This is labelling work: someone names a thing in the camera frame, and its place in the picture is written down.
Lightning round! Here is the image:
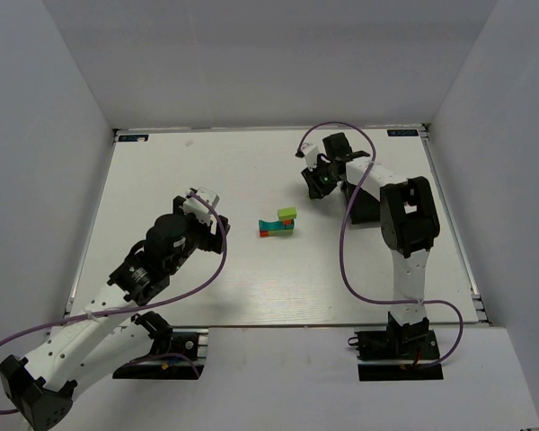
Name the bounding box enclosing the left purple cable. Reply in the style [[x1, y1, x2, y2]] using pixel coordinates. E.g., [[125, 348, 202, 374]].
[[0, 189, 228, 414]]

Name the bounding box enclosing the long green block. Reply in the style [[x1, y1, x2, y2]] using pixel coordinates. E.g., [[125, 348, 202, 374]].
[[268, 229, 294, 236]]

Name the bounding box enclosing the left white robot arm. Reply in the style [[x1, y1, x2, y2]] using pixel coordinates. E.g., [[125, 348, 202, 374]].
[[0, 188, 229, 430]]

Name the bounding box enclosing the left blue corner label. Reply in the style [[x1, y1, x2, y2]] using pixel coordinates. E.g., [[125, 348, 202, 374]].
[[118, 135, 149, 142]]

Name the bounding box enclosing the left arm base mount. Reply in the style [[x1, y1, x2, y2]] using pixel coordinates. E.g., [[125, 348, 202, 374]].
[[112, 329, 208, 381]]

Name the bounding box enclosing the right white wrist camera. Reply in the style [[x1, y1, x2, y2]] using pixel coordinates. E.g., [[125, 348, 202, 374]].
[[296, 142, 322, 172]]

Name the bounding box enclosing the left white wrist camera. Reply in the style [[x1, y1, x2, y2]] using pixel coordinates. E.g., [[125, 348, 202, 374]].
[[182, 187, 219, 226]]

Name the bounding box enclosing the purple cable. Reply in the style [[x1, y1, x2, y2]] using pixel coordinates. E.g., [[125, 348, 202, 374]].
[[296, 120, 464, 370], [0, 189, 228, 414]]

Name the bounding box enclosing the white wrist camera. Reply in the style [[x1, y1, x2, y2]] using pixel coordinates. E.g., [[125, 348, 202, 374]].
[[182, 187, 219, 226], [296, 142, 322, 172]]

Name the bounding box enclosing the teal arch block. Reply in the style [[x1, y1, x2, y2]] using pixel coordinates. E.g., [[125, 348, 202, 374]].
[[259, 220, 285, 232]]

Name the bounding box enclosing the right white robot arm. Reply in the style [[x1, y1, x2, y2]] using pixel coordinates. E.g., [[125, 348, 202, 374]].
[[296, 133, 440, 356]]

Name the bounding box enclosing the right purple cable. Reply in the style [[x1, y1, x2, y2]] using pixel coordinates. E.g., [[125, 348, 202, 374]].
[[296, 120, 464, 370]]

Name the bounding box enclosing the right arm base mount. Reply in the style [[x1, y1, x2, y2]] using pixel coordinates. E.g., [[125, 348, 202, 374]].
[[348, 330, 444, 383]]

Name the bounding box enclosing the right blue corner label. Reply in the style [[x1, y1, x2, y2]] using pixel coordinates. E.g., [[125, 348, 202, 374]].
[[387, 128, 419, 137]]

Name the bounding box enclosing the blue corner label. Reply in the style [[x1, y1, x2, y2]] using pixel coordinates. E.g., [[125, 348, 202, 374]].
[[387, 128, 419, 137], [118, 135, 149, 142]]

